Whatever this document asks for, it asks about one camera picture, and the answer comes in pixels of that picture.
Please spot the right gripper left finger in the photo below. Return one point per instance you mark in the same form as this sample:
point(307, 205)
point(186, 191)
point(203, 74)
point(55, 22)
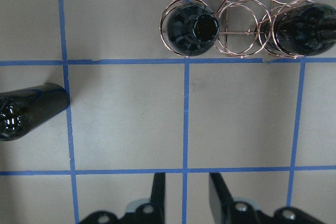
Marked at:
point(157, 199)

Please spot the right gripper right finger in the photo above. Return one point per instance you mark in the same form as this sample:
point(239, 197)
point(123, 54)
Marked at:
point(220, 199)

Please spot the dark wine bottle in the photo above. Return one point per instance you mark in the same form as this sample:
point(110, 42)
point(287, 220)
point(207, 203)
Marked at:
point(192, 29)
point(307, 30)
point(25, 109)

